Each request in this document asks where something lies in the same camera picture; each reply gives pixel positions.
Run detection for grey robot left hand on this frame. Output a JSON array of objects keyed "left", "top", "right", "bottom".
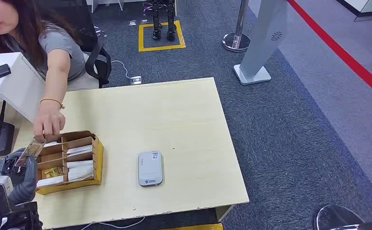
[{"left": 0, "top": 147, "right": 40, "bottom": 207}]

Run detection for person's left hand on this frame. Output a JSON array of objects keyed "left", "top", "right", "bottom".
[{"left": 33, "top": 106, "right": 67, "bottom": 143}]

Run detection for cardboard card organiser box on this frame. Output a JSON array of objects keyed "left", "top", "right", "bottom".
[{"left": 35, "top": 130, "right": 105, "bottom": 196}]

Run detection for person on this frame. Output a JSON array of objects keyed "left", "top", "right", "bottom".
[{"left": 0, "top": 0, "right": 101, "bottom": 143}]

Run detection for white monitor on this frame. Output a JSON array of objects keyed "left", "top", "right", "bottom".
[{"left": 0, "top": 52, "right": 47, "bottom": 123}]

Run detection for black office chair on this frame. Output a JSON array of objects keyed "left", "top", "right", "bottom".
[{"left": 35, "top": 0, "right": 113, "bottom": 89}]

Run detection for yellow floor tape square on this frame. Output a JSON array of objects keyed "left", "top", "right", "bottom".
[{"left": 138, "top": 20, "right": 186, "bottom": 53}]

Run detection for white background desk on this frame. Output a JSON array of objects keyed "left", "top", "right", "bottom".
[{"left": 86, "top": 0, "right": 178, "bottom": 16}]

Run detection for black humanoid robot legs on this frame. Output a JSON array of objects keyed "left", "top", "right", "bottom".
[{"left": 151, "top": 0, "right": 178, "bottom": 41}]

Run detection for yellow floor tape strip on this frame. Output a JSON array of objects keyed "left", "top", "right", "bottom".
[{"left": 160, "top": 223, "right": 224, "bottom": 230}]

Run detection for white desk leg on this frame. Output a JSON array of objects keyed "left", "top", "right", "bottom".
[{"left": 215, "top": 205, "right": 236, "bottom": 222}]

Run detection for grey kiosk stand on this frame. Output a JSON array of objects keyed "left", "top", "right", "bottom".
[{"left": 233, "top": 0, "right": 288, "bottom": 86}]

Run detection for red floor tape line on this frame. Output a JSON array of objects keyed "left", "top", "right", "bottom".
[{"left": 287, "top": 0, "right": 372, "bottom": 103}]

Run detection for round chrome stanchion base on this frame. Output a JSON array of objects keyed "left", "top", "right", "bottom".
[{"left": 314, "top": 205, "right": 366, "bottom": 230}]

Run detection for orange bead bracelet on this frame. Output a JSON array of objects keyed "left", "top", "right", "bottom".
[{"left": 39, "top": 97, "right": 65, "bottom": 110}]

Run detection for white floor cable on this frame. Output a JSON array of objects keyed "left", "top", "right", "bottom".
[{"left": 110, "top": 60, "right": 133, "bottom": 80}]

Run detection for white cable under desk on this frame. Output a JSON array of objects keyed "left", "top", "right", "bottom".
[{"left": 79, "top": 216, "right": 146, "bottom": 230}]

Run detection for chrome stanchion post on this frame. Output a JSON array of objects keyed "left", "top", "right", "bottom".
[{"left": 221, "top": 0, "right": 251, "bottom": 53}]

